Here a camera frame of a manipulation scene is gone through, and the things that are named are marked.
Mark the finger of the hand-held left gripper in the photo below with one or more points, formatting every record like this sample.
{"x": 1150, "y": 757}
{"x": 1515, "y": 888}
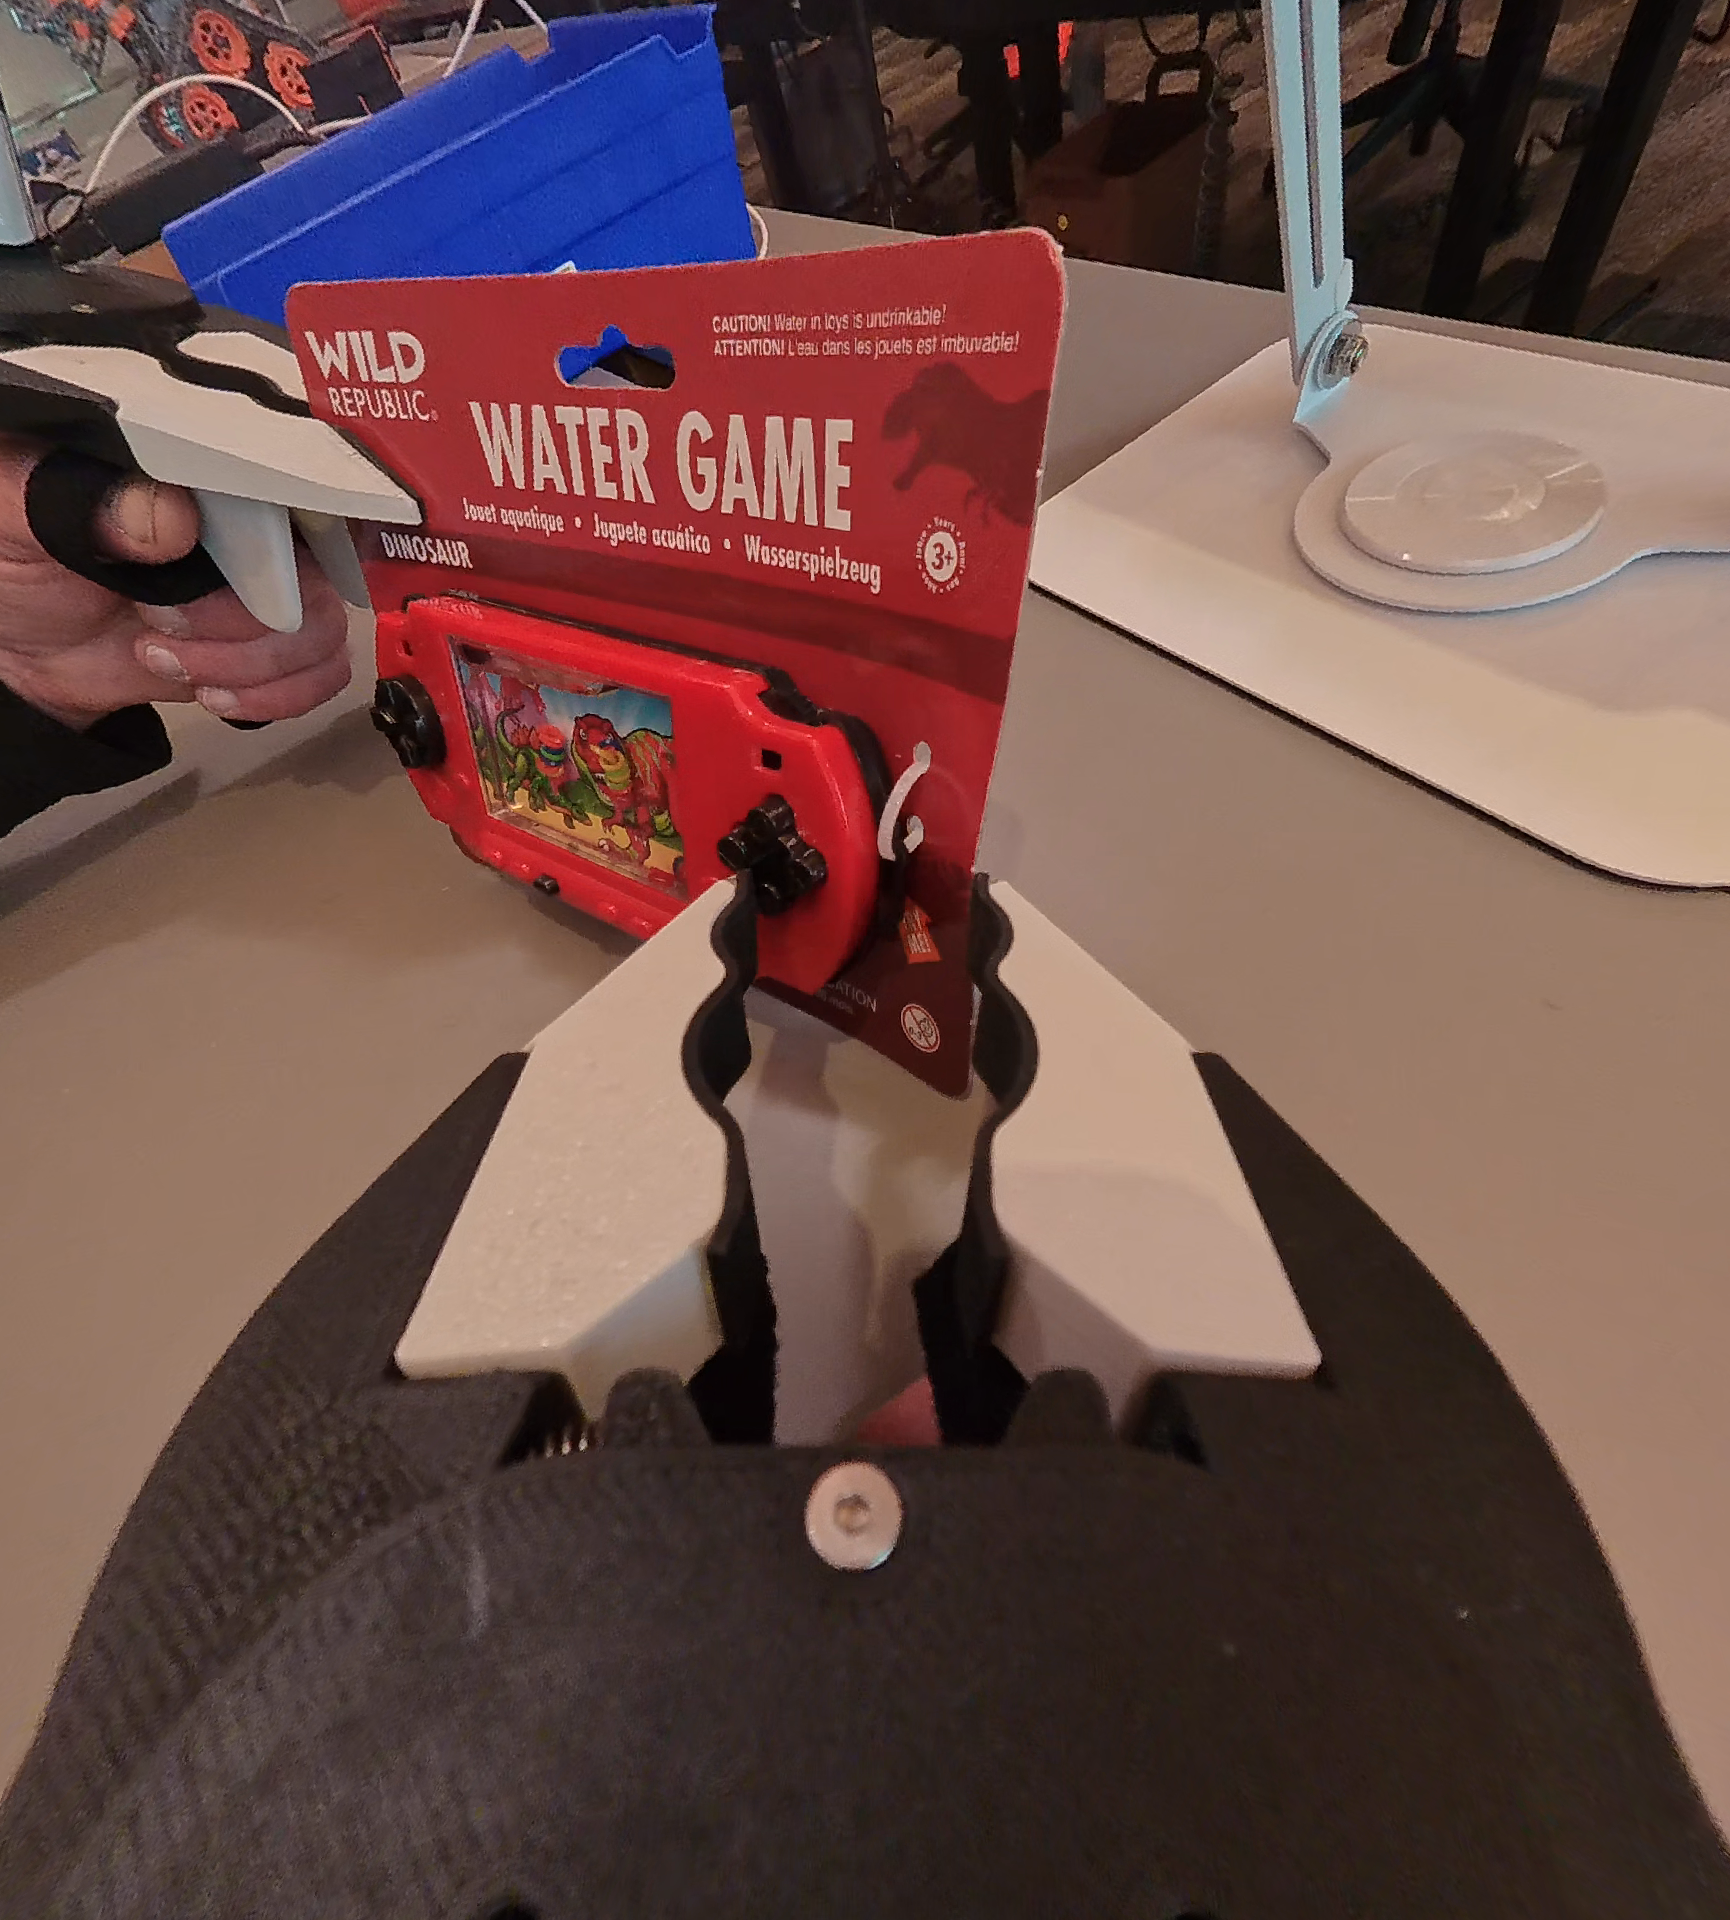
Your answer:
{"x": 235, "y": 443}
{"x": 242, "y": 360}

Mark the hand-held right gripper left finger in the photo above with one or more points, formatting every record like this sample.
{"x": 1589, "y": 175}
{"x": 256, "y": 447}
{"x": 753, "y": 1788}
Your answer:
{"x": 564, "y": 1200}

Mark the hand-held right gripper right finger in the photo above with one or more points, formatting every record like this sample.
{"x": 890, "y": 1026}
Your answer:
{"x": 1150, "y": 1200}

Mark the red handheld toy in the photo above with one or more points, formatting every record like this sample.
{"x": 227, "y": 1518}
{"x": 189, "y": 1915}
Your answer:
{"x": 655, "y": 451}

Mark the orange wheeled robot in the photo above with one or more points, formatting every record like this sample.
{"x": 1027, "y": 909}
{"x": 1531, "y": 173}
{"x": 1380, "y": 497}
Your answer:
{"x": 220, "y": 61}

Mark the blue plastic bin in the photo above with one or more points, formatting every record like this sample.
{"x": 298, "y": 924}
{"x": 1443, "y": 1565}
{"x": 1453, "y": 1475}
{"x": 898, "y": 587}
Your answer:
{"x": 504, "y": 165}

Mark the brown paper bag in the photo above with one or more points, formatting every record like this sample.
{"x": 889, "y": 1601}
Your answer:
{"x": 1120, "y": 181}

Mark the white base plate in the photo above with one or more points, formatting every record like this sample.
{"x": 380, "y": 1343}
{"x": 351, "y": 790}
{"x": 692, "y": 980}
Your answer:
{"x": 1405, "y": 691}

